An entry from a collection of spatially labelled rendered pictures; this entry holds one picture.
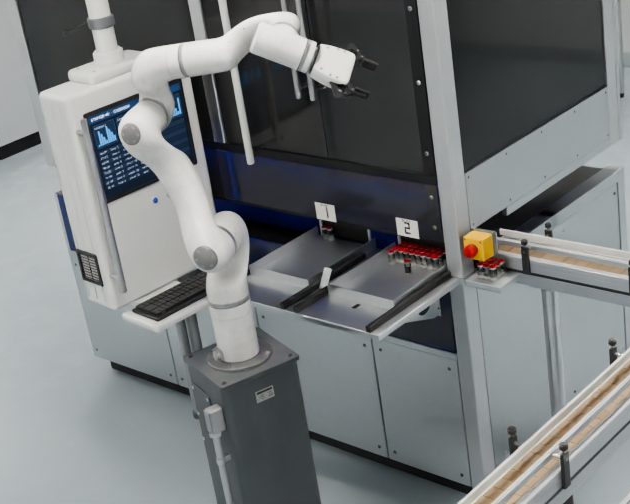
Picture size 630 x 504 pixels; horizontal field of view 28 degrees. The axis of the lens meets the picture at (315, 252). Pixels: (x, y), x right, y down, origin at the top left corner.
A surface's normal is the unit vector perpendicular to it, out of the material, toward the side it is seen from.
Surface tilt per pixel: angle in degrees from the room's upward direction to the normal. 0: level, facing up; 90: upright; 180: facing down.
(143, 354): 90
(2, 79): 90
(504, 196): 90
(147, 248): 90
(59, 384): 0
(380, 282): 0
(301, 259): 0
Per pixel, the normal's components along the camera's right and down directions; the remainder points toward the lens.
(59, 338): -0.14, -0.90
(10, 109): 0.74, 0.17
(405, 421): -0.66, 0.39
